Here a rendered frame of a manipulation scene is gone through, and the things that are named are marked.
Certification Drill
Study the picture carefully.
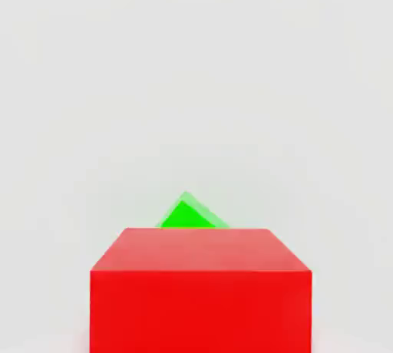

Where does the small green cube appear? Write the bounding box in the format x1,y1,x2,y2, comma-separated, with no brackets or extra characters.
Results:
154,190,230,229

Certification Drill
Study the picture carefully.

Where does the small red cube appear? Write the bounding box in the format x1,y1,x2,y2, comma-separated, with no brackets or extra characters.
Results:
89,227,313,353

